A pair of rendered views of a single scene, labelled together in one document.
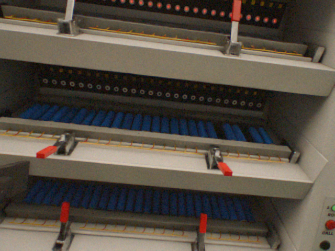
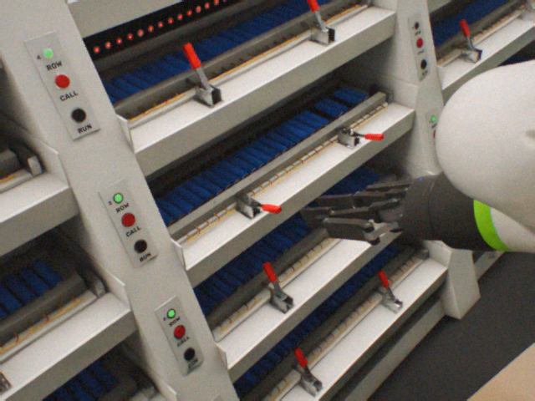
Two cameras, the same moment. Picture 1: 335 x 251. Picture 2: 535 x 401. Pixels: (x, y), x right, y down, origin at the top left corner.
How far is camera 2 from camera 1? 0.77 m
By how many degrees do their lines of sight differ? 33
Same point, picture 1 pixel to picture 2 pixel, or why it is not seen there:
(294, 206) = (407, 138)
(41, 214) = (236, 302)
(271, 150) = (374, 103)
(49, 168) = (252, 235)
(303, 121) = (380, 62)
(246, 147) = (358, 113)
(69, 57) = (226, 123)
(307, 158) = (399, 92)
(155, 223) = (323, 234)
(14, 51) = (184, 147)
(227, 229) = not seen: hidden behind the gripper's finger
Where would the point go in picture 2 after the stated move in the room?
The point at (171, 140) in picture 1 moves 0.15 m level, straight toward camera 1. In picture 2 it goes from (309, 146) to (369, 154)
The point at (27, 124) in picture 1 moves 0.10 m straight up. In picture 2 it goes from (199, 215) to (176, 159)
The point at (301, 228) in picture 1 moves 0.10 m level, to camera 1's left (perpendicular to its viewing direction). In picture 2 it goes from (421, 151) to (391, 172)
